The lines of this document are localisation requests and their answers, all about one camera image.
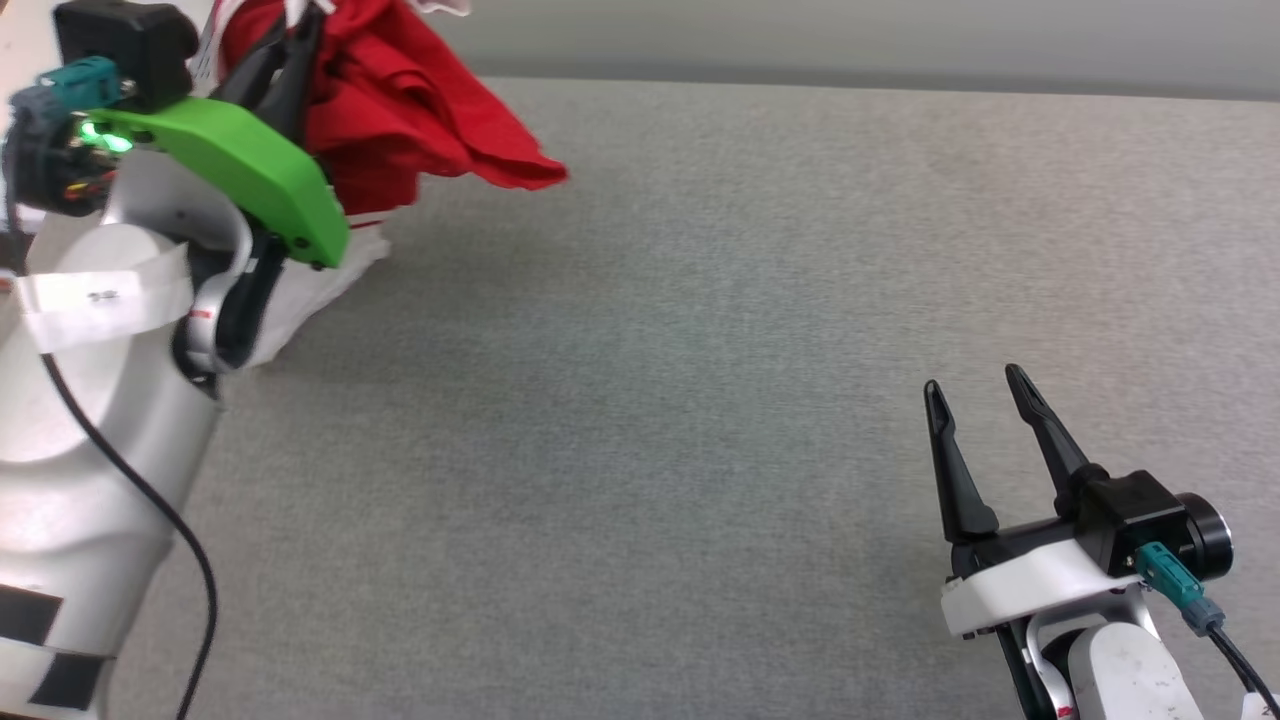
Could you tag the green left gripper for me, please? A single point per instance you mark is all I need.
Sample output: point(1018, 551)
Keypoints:
point(250, 170)

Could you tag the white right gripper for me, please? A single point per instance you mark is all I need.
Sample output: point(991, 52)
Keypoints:
point(1030, 585)

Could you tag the red and white garment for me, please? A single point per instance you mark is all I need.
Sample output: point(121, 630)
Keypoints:
point(400, 100)

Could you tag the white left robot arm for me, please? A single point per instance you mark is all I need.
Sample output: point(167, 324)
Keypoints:
point(80, 470)

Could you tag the white label strip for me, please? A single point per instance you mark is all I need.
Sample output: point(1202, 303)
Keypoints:
point(100, 298)

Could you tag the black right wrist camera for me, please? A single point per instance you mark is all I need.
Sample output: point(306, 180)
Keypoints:
point(1140, 515)

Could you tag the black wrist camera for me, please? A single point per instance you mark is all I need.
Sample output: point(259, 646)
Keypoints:
point(125, 45)
point(1140, 515)

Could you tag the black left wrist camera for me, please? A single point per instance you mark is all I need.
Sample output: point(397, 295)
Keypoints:
point(125, 45)

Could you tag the teal left camera plug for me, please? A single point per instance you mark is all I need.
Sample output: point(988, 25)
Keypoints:
point(85, 82)

